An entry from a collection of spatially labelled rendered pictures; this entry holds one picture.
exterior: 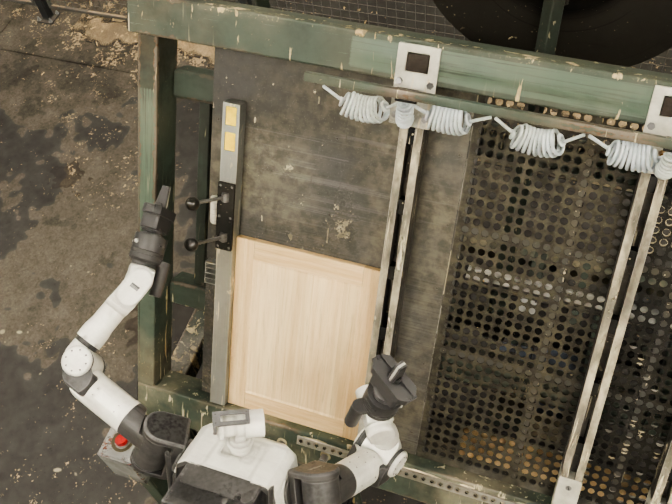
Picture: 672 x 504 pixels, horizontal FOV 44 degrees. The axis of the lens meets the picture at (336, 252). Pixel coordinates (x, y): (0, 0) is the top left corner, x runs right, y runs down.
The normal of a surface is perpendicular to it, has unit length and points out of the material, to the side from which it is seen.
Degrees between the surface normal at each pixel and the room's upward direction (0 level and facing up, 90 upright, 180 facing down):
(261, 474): 23
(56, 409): 0
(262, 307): 58
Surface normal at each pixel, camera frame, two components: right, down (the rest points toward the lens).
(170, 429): 0.38, -0.72
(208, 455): 0.04, -0.83
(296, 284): -0.33, 0.37
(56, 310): -0.10, -0.56
